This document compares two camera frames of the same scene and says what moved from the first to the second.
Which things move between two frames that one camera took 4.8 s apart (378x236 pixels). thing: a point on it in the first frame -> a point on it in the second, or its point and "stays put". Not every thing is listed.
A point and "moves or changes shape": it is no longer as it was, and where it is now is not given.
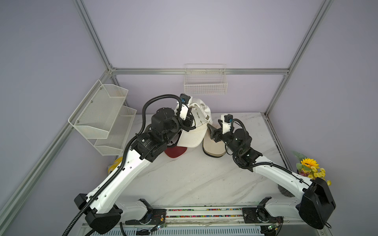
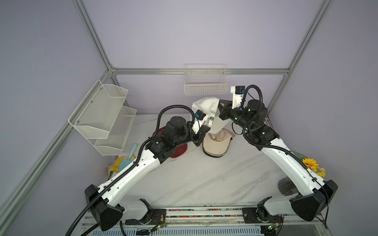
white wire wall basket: [205, 79] stays put
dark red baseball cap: [174, 152] stays put
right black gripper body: [226, 138] -> [226, 115]
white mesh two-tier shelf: [103, 119] stays put
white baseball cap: [203, 116] moves or changes shape
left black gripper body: [186, 123] -> [196, 138]
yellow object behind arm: [117, 162] stays put
